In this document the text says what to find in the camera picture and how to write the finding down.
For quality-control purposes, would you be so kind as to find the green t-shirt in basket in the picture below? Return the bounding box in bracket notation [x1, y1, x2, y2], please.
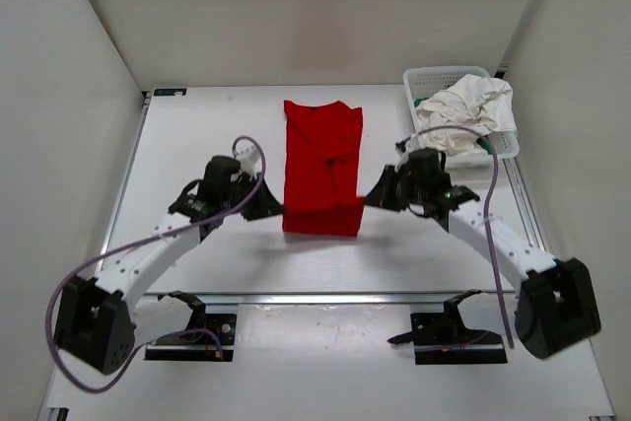
[476, 136, 494, 155]

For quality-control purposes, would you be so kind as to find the red t-shirt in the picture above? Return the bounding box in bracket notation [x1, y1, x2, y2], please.
[282, 100, 364, 238]

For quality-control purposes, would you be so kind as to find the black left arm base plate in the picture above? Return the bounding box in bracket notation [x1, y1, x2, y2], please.
[144, 306, 238, 363]

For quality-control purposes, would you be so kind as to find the white crumpled t-shirt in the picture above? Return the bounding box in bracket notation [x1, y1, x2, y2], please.
[416, 74, 517, 157]

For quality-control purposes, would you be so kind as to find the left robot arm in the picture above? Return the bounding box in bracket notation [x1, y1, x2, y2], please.
[46, 148, 283, 375]

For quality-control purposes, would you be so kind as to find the white plastic basket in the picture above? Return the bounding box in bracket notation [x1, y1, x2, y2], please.
[403, 65, 520, 168]

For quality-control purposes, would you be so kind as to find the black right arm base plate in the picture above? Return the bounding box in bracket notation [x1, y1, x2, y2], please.
[387, 290, 508, 366]

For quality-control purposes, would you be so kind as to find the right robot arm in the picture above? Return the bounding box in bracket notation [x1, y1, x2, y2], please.
[364, 149, 601, 360]

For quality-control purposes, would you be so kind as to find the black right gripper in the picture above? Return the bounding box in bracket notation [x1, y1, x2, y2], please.
[364, 166, 428, 214]

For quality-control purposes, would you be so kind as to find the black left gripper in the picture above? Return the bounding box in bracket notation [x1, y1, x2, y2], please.
[221, 172, 286, 221]

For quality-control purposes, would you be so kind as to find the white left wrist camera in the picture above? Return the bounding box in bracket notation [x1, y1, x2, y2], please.
[233, 146, 260, 178]

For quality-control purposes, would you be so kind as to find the aluminium table edge rail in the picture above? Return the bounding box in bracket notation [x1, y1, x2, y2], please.
[142, 292, 524, 308]

